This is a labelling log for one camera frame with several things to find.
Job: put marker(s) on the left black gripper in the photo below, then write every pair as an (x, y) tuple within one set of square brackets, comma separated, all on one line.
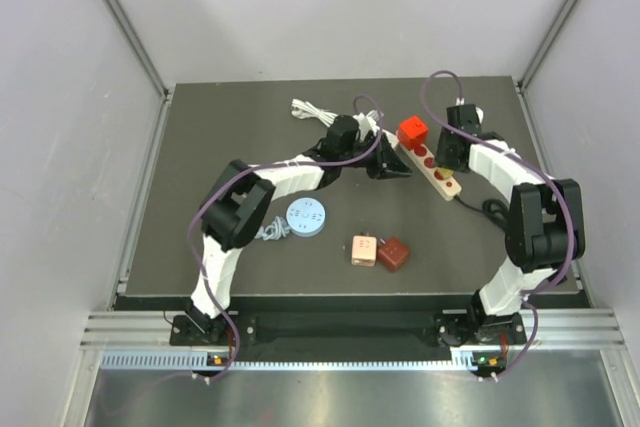
[(388, 160)]

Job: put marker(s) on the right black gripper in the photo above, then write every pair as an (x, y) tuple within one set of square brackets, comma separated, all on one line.
[(443, 161)]

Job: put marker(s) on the cream power strip red sockets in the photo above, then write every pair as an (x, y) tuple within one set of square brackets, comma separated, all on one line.
[(424, 160)]

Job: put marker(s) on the red cube plug adapter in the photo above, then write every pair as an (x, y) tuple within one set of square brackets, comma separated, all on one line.
[(412, 132)]

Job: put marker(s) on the pink cube plug adapter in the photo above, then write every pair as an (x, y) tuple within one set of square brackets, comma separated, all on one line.
[(364, 250)]

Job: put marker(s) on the brown cube plug adapter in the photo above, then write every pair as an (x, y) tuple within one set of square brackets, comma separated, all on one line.
[(392, 254)]

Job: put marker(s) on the round light blue socket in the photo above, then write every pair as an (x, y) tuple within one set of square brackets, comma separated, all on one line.
[(306, 217)]

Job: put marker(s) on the white power strip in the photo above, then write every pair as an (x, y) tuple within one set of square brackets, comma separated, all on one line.
[(391, 138)]

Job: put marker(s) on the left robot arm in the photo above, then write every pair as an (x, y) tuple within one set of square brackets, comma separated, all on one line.
[(234, 209)]

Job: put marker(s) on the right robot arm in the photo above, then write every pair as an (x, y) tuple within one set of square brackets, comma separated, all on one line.
[(543, 226)]

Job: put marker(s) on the yellow cube plug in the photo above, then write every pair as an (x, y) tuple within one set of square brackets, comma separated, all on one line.
[(444, 173)]

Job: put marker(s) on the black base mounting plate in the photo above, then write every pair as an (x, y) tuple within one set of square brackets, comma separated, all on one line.
[(431, 328)]

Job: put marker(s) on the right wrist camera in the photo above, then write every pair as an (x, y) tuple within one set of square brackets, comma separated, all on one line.
[(479, 112)]

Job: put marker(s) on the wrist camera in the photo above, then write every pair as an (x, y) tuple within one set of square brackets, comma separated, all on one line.
[(367, 124), (479, 112)]

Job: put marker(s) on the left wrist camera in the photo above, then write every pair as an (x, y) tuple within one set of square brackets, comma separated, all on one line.
[(367, 124)]

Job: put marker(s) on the slotted cable duct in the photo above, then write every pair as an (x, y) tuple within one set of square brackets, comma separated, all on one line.
[(203, 361)]

